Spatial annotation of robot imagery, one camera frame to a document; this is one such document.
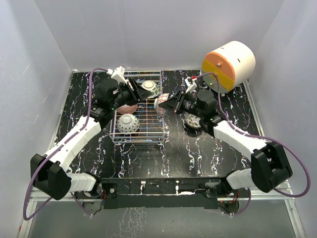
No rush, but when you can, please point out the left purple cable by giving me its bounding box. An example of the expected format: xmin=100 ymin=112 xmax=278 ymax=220
xmin=22 ymin=67 xmax=112 ymax=221

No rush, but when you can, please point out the purple cable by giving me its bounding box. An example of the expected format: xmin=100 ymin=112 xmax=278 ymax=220
xmin=194 ymin=72 xmax=312 ymax=216
xmin=22 ymin=67 xmax=112 ymax=221

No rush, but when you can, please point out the white wire dish rack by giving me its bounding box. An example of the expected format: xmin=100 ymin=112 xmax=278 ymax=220
xmin=109 ymin=71 xmax=164 ymax=145

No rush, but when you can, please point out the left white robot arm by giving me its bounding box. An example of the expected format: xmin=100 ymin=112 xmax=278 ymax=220
xmin=30 ymin=78 xmax=151 ymax=200

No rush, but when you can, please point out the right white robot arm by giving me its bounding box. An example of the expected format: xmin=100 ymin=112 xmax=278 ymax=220
xmin=158 ymin=90 xmax=293 ymax=197

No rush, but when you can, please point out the green spotted white bowl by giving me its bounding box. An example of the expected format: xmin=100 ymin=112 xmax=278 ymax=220
xmin=141 ymin=80 xmax=159 ymax=99

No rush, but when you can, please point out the round pastel drawer cabinet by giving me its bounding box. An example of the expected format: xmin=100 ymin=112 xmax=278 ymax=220
xmin=202 ymin=41 xmax=256 ymax=94

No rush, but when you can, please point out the pink patterned bowl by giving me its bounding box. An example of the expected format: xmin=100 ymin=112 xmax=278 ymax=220
xmin=117 ymin=104 xmax=138 ymax=115

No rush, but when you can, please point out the red lattice white bowl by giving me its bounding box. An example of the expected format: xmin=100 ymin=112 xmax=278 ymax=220
xmin=154 ymin=93 xmax=169 ymax=118

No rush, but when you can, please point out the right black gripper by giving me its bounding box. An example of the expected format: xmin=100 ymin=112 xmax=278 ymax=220
xmin=159 ymin=89 xmax=205 ymax=119

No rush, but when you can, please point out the black dotted white bowl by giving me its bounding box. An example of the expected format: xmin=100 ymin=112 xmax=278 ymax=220
xmin=117 ymin=114 xmax=140 ymax=133

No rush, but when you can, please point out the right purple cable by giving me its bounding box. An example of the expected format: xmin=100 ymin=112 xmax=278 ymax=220
xmin=194 ymin=72 xmax=312 ymax=216

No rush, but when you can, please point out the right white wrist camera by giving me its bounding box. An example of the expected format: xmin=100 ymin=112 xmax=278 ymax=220
xmin=185 ymin=76 xmax=197 ymax=93

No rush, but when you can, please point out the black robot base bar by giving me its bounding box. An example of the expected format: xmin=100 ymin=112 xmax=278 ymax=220
xmin=75 ymin=178 xmax=251 ymax=210

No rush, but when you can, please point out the brown leaf pattern bowl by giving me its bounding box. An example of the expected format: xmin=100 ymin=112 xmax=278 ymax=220
xmin=184 ymin=112 xmax=201 ymax=129

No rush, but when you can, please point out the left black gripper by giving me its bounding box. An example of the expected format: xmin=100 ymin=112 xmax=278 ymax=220
xmin=110 ymin=78 xmax=151 ymax=111

